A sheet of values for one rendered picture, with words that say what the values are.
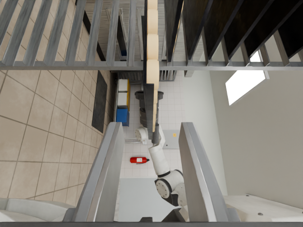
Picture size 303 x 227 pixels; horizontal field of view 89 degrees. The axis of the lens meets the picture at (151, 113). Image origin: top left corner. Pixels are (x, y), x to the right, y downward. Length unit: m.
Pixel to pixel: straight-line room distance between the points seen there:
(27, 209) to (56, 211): 0.07
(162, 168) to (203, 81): 4.65
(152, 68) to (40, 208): 0.42
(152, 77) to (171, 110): 4.37
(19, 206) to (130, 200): 3.97
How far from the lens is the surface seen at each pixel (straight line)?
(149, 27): 0.32
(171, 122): 4.50
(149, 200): 4.40
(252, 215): 0.36
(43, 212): 0.50
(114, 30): 0.89
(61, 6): 1.09
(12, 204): 0.54
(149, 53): 0.28
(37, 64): 0.90
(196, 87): 5.09
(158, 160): 0.75
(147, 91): 0.22
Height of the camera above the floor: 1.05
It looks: 1 degrees up
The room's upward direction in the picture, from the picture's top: 90 degrees clockwise
